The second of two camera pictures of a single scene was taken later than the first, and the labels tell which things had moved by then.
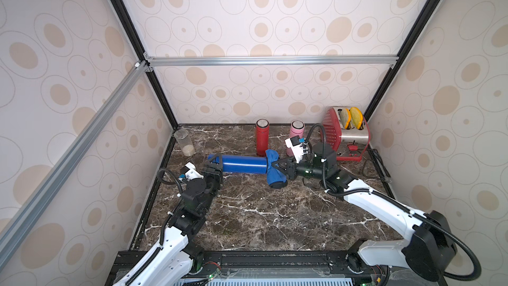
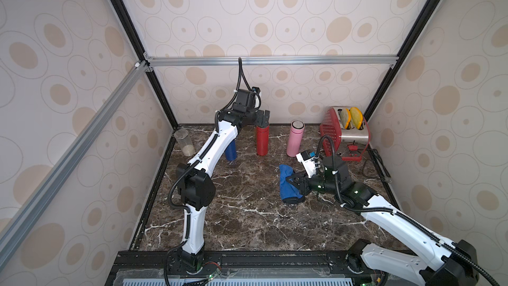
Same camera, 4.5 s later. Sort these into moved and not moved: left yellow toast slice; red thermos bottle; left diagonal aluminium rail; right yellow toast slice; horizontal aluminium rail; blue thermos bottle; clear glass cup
Moved: blue thermos bottle
Not moved: horizontal aluminium rail; clear glass cup; red thermos bottle; right yellow toast slice; left diagonal aluminium rail; left yellow toast slice
